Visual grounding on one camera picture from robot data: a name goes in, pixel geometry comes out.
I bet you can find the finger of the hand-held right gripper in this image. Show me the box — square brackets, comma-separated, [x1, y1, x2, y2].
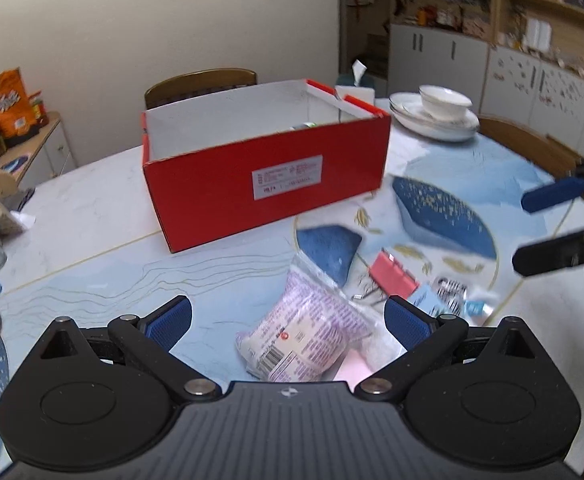
[521, 150, 584, 213]
[512, 227, 584, 278]

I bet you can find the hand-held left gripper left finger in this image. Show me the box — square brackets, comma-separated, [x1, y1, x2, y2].
[39, 295, 223, 404]

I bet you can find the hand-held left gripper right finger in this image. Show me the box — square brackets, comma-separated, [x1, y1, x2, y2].
[354, 295, 544, 404]

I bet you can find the red cardboard box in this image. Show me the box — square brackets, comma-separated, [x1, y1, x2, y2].
[140, 78, 391, 254]

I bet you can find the marble patterned desktop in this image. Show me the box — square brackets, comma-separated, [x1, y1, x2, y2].
[0, 97, 584, 480]

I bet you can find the white blue sachet packet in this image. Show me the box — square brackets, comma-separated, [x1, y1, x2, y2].
[406, 285, 449, 319]

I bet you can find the red small packet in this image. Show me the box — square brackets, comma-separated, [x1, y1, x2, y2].
[352, 250, 419, 304]

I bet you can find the light wooden chair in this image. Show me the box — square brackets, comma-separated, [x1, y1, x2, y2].
[477, 115, 584, 211]

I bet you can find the silver blister pack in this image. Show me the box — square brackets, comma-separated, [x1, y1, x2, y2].
[432, 275, 469, 302]

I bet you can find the pink sticky note pad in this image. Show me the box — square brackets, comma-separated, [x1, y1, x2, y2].
[331, 349, 379, 384]

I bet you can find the white plate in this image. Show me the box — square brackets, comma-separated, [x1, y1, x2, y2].
[392, 107, 481, 144]

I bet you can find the white bowl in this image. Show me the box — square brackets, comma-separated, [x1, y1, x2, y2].
[418, 85, 473, 122]

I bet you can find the stack of white plates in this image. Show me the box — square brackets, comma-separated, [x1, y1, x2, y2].
[388, 91, 479, 132]

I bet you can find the low white side cabinet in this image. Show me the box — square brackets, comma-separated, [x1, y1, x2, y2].
[0, 112, 77, 192]

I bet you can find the white tissue box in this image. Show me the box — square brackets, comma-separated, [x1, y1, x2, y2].
[335, 60, 377, 107]

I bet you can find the dark wooden chair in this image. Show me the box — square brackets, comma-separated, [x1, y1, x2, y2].
[144, 68, 259, 110]

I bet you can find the red labelled jar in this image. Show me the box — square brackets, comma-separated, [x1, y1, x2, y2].
[29, 92, 50, 129]

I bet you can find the orange snack bag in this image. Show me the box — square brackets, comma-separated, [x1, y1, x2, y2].
[0, 67, 35, 140]

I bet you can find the white wooden wall cabinet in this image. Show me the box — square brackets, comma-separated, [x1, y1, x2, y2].
[388, 0, 584, 167]

